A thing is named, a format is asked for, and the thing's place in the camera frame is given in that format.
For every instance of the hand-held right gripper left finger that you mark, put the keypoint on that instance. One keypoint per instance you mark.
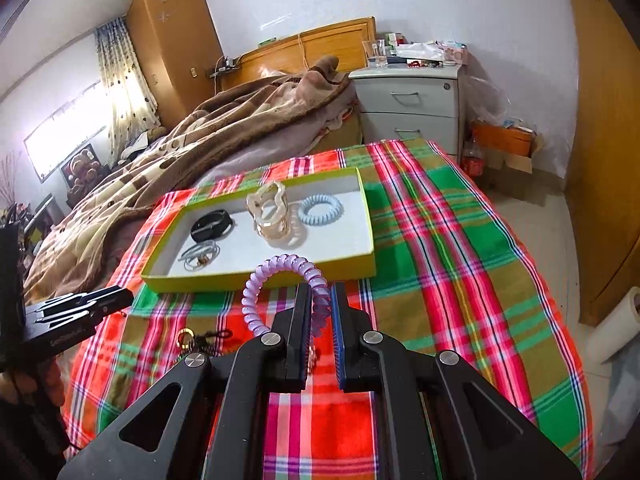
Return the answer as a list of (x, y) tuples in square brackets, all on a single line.
[(302, 320)]

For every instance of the window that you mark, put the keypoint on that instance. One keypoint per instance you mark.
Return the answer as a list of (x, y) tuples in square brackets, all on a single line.
[(65, 130)]

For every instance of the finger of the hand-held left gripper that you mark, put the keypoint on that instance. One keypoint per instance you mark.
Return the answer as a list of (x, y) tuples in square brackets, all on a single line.
[(112, 296), (70, 320)]

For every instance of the power strip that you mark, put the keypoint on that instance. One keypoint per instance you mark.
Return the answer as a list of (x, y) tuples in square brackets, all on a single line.
[(225, 66)]

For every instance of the clear plastic bag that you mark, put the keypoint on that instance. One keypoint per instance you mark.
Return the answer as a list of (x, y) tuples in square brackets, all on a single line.
[(485, 100)]

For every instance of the dotted curtain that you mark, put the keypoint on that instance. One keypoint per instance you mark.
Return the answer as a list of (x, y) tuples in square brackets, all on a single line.
[(125, 90)]

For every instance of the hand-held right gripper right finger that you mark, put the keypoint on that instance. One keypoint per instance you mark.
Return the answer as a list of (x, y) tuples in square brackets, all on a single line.
[(336, 340)]

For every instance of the red bottle pack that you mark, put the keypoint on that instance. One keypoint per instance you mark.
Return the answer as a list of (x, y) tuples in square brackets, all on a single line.
[(472, 160)]

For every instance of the brown patterned blanket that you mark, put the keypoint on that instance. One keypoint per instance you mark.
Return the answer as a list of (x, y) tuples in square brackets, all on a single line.
[(175, 150)]

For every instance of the clear drinking glass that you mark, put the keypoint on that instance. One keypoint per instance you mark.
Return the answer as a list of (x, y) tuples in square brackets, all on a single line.
[(375, 55)]

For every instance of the person's left hand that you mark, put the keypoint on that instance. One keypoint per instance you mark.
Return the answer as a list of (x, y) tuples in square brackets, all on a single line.
[(50, 380)]

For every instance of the white paper roll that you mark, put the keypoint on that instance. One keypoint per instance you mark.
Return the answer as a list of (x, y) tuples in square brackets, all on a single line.
[(617, 325)]

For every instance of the orange round box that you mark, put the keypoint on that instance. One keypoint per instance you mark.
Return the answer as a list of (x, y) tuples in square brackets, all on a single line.
[(502, 140)]

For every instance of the grey nightstand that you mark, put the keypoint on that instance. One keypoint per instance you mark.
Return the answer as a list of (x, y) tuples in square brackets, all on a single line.
[(410, 110)]

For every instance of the cluttered shelf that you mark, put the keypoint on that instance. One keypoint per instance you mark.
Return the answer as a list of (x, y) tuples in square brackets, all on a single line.
[(30, 220)]

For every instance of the yellow-green cardboard box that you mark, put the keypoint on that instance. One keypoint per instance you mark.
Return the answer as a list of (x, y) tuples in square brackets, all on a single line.
[(340, 240)]

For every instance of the grey plastic sheet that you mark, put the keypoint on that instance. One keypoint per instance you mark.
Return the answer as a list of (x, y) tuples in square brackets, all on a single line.
[(620, 410)]

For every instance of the plaid bed cloth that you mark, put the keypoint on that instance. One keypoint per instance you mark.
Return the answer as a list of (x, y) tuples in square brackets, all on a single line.
[(450, 260)]

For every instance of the wooden door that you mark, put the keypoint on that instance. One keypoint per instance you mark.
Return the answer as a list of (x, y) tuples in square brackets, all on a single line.
[(610, 160)]

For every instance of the clear pink hair claw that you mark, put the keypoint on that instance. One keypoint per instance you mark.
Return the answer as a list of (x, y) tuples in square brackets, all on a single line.
[(272, 232)]

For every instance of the teddy bear picture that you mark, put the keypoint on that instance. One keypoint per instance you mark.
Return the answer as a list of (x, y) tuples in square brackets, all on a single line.
[(80, 167)]

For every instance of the wooden headboard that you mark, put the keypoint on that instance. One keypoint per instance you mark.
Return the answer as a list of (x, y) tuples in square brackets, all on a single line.
[(340, 40)]

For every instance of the wooden wardrobe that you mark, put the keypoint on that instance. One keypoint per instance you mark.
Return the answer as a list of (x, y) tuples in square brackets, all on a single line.
[(170, 45)]

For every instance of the tissue packet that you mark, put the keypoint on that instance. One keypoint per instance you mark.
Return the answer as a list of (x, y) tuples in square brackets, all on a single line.
[(425, 52)]

